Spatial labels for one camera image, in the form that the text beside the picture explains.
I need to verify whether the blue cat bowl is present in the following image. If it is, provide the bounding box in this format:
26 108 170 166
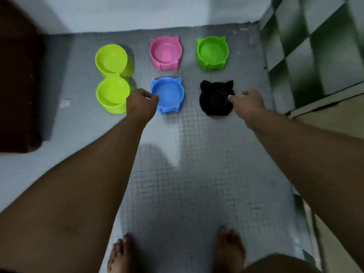
151 77 185 115

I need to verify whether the person's left forearm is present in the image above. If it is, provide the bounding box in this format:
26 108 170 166
0 116 148 273

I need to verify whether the person's right forearm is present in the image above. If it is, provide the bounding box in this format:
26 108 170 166
251 112 364 270

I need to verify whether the green cat bowl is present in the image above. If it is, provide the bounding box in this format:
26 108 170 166
195 36 230 72

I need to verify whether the pink cat-ear bowl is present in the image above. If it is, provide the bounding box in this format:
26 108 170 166
149 35 182 72

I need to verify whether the person's left hand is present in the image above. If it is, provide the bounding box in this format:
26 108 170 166
126 88 160 127

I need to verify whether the person's right foot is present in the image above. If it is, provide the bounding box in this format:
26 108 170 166
213 226 246 273

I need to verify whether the person's right hand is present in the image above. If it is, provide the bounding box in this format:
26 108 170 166
227 89 270 130

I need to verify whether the black cat bowl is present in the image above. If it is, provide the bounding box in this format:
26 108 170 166
199 80 236 117

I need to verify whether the checkered tiled counter base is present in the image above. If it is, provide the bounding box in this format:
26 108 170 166
257 0 364 117

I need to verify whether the person's foot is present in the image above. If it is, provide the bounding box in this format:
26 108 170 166
213 226 246 273
107 233 137 273

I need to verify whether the beige cupboard door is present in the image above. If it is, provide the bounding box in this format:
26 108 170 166
287 82 364 273

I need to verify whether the person's left foot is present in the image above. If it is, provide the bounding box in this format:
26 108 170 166
107 233 137 273

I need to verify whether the yellow-green double pet bowl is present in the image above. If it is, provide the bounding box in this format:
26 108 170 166
94 43 135 115

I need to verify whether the person's right leg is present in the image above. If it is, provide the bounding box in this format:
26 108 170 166
244 253 322 273

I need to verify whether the brown wooden cabinet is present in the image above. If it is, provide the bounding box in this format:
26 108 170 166
0 0 45 154

